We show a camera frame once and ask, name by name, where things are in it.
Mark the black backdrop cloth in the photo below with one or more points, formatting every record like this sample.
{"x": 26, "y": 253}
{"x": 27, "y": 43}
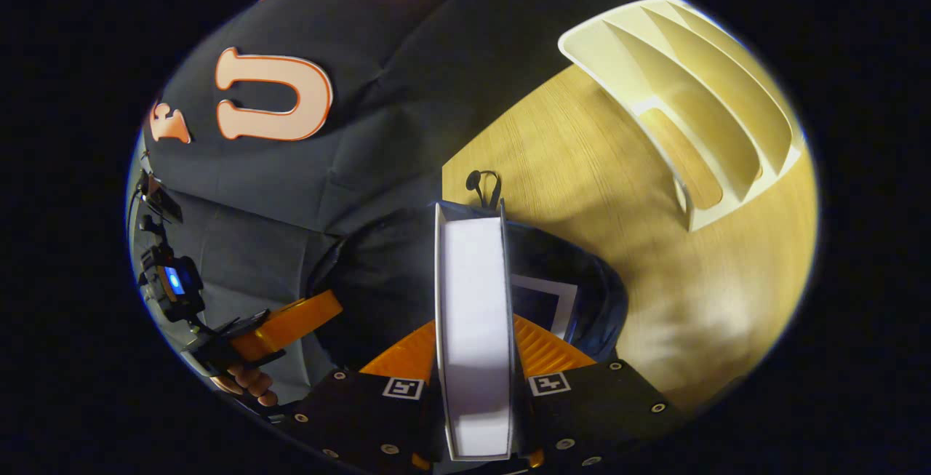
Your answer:
{"x": 400, "y": 60}

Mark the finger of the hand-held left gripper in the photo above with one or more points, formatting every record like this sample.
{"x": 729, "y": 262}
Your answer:
{"x": 291, "y": 326}

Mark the blue schoolbag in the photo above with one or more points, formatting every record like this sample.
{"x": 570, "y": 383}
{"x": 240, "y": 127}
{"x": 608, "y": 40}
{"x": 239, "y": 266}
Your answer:
{"x": 378, "y": 271}

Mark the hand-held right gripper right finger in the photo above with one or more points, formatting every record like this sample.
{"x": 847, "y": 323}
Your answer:
{"x": 596, "y": 409}

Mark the dark blue cover book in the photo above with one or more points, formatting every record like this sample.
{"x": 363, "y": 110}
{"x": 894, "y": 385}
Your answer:
{"x": 542, "y": 304}

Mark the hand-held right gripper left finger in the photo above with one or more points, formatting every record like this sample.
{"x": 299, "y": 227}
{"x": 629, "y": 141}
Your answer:
{"x": 364, "y": 417}

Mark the white bookshelf rack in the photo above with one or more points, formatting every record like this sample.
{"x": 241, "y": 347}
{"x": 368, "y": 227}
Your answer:
{"x": 654, "y": 82}

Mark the grey white cover book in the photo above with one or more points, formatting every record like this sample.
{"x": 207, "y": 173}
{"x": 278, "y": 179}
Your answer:
{"x": 476, "y": 329}

